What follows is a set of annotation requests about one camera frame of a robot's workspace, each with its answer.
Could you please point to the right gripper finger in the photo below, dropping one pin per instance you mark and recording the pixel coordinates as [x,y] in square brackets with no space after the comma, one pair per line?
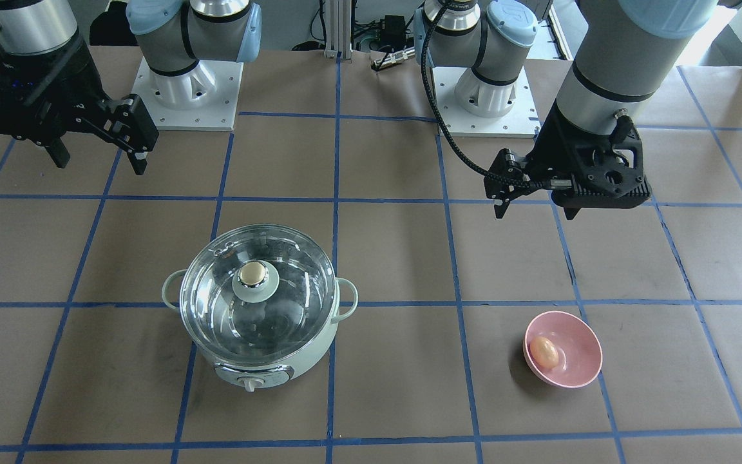
[58,153]
[126,123]

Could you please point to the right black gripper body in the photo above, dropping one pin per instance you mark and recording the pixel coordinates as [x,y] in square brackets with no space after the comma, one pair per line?
[76,77]

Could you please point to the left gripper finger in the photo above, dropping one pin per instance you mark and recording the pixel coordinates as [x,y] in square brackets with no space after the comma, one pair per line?
[506,164]
[571,213]

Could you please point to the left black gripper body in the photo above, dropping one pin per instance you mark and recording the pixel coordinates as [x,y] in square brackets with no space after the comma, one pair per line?
[550,147]

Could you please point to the brown egg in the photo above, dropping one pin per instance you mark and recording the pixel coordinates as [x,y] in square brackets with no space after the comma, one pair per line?
[544,353]

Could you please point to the glass pot lid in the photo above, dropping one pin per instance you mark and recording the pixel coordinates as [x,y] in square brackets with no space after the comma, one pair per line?
[258,294]

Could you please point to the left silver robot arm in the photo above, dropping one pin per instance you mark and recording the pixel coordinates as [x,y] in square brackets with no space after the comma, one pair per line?
[627,52]

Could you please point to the mint green electric pot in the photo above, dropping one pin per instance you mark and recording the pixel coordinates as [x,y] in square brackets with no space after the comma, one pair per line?
[252,378]

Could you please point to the pink bowl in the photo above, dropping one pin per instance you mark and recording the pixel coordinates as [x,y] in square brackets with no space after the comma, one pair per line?
[581,355]

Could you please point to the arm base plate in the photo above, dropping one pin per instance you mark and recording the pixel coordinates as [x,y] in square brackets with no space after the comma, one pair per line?
[205,98]
[470,107]

